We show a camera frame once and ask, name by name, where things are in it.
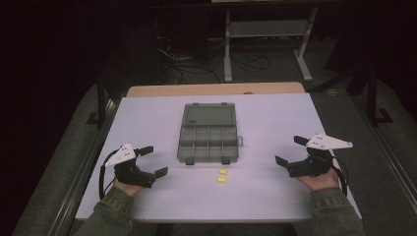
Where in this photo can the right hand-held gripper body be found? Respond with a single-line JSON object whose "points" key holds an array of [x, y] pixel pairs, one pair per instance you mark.
{"points": [[314, 165]]}

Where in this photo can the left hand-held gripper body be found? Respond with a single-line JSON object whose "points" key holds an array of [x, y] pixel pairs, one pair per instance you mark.
{"points": [[129, 173]]}

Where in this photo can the person's left hand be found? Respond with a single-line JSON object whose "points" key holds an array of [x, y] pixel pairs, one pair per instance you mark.
{"points": [[126, 188]]}

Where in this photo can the person's right hand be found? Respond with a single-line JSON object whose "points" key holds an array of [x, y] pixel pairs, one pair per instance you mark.
{"points": [[323, 182]]}

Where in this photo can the grey plastic compartment box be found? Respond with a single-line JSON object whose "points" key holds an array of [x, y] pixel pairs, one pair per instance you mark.
{"points": [[208, 134]]}

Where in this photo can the small yellow earplug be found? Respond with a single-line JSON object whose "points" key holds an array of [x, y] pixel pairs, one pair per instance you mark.
{"points": [[222, 179], [223, 171]]}

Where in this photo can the black metal stand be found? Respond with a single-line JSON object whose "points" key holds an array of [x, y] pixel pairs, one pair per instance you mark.
{"points": [[101, 105], [373, 98]]}

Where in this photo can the wooden table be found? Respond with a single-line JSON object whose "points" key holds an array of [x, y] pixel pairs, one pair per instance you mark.
{"points": [[216, 89]]}

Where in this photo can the white metal stand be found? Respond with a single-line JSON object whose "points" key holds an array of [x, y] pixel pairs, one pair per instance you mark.
{"points": [[268, 29]]}

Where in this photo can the metal floor rail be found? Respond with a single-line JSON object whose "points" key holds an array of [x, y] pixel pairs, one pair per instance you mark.
{"points": [[387, 154], [85, 164]]}

